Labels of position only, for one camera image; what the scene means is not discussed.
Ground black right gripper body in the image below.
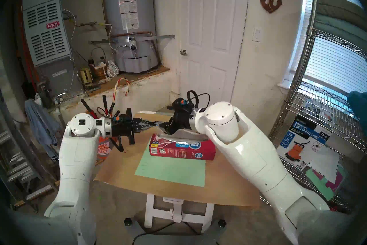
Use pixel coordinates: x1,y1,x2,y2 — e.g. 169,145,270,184
167,97,199,135

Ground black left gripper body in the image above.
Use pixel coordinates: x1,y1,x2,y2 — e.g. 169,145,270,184
111,116,142,137

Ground clear ziplock bag blue slider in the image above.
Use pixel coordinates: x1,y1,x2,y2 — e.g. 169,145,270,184
156,129,211,142

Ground red freezer bag box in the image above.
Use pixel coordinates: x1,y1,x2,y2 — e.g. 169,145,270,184
149,133,216,161

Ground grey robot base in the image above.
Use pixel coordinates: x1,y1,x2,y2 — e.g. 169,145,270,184
123,223,230,245

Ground orange plastic bucket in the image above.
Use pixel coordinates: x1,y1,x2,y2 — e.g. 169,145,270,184
96,135,116,163

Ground striped candy cane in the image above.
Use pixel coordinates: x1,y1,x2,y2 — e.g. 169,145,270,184
113,77,131,104

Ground light green paper sheet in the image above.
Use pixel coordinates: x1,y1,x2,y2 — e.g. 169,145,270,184
135,140,207,187

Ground foil wrapped object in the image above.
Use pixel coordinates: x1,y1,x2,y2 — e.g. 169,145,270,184
106,60,119,77

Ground yellow metal can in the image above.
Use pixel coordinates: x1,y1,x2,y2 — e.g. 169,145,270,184
79,67,93,85

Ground blue cloth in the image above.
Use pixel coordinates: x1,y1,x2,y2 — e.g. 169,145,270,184
24,99,62,160

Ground white panel door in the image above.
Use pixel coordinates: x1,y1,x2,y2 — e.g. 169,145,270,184
179,0,251,113

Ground grey Bryant furnace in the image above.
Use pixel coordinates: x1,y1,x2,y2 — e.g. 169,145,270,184
22,0,83,95

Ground aluminium ladder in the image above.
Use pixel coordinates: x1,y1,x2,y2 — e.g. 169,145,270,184
0,89,55,213

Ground utility pump cardboard box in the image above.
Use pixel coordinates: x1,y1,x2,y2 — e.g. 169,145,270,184
276,115,333,172

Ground white jagged paper sheet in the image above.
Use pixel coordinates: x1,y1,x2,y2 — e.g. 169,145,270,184
307,145,340,180

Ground green paper piece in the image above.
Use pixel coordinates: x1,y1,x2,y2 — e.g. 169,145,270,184
305,168,334,201

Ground white window blinds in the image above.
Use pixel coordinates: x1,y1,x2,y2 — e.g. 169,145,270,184
290,0,367,95

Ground pink paper piece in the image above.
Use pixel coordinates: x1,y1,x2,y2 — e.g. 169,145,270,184
314,164,347,193

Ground teal fabric item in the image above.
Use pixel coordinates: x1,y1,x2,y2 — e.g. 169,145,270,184
347,91,367,127

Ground green cushion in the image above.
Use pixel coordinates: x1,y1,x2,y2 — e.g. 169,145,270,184
314,0,367,52

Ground black left wrist camera bracket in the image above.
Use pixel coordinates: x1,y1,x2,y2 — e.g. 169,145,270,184
126,108,136,145

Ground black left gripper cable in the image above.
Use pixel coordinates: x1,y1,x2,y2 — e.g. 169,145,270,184
109,137,124,152

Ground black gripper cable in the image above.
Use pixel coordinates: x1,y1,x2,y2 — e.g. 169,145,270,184
109,137,124,152
187,90,210,110

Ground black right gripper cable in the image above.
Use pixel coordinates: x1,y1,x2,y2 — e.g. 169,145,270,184
187,90,210,110

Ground wicker basket with handle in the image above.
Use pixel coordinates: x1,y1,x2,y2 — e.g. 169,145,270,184
90,47,108,79

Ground white folding table frame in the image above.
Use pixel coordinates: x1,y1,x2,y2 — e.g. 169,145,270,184
144,193,215,233

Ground metal strap bar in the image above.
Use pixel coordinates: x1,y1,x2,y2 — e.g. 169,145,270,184
88,34,175,44

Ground chrome wire shelf rack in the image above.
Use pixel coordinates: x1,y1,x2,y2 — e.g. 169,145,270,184
265,0,367,236

